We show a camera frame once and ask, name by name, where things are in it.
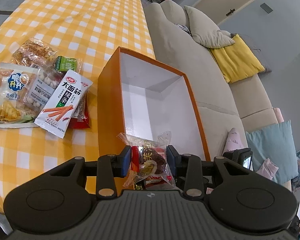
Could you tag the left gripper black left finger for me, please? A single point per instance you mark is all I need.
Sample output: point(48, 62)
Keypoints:
point(106, 169)

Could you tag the clear pastry snack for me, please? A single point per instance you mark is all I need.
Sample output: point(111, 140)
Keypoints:
point(148, 164)

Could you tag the orange cardboard box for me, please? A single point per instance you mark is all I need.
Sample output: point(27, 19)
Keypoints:
point(143, 97)

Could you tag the beige sofa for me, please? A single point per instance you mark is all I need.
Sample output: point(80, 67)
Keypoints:
point(243, 105)

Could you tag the white chips snack bag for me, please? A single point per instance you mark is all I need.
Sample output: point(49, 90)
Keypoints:
point(14, 82)

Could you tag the light blue cushion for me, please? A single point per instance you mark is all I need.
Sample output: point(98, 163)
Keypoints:
point(275, 142)

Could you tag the green small snack packet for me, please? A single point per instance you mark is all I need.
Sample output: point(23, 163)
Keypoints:
point(62, 64)

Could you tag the white spicy strip packet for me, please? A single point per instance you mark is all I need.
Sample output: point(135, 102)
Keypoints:
point(56, 114)

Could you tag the clear nut snack packet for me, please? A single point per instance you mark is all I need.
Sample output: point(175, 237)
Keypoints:
point(41, 87)

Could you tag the beige cushion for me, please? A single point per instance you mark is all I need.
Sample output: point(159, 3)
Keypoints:
point(205, 32)

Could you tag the clear crispy snack packet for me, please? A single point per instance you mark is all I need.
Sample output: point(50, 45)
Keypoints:
point(34, 51)

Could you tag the yellow checkered tablecloth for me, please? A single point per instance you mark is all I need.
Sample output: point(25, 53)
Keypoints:
point(89, 30)

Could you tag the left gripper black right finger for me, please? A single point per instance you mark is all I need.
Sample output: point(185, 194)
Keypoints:
point(190, 173)

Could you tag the red snack packet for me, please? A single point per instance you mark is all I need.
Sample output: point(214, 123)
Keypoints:
point(80, 117)

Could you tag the yellow cushion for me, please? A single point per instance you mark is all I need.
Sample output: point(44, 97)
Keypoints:
point(237, 61)

